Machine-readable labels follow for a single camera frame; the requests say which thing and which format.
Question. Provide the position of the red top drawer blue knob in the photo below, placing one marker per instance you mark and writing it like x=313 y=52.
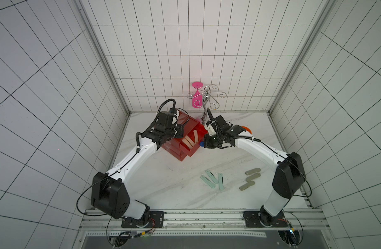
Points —
x=201 y=133

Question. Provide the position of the red plastic drawer cabinet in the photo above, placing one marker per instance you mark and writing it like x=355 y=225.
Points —
x=173 y=146

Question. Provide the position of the olive fruit knife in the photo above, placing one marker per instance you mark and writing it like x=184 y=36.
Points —
x=253 y=177
x=253 y=171
x=246 y=185

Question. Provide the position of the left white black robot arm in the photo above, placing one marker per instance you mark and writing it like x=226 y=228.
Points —
x=109 y=193

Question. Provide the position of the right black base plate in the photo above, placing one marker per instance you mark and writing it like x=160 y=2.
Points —
x=265 y=218

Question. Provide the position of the olive fruit knife top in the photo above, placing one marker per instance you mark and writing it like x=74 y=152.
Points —
x=253 y=171

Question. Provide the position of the aluminium mounting rail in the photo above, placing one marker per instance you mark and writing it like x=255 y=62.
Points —
x=208 y=220

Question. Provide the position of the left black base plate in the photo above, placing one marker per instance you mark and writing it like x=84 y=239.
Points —
x=143 y=219

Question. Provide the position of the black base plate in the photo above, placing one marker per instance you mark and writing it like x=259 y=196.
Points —
x=265 y=218
x=143 y=219

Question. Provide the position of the mint fruit knife right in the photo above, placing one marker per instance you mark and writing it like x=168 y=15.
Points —
x=220 y=182

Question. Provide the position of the orange plastic bowl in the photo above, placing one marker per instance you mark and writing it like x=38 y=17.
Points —
x=247 y=129

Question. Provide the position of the pink plastic goblet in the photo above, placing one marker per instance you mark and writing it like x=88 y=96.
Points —
x=197 y=97

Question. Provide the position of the mint fruit knife left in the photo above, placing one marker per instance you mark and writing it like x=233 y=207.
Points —
x=208 y=182

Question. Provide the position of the olive fruit knife bottom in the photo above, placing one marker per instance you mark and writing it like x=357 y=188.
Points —
x=246 y=185

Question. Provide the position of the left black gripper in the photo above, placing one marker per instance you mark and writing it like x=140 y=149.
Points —
x=180 y=132

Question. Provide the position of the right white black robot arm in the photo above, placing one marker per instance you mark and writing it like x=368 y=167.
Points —
x=286 y=170

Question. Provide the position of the silver wire cup rack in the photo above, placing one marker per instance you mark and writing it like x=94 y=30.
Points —
x=211 y=94

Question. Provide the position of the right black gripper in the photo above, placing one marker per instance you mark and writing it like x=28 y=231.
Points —
x=217 y=123

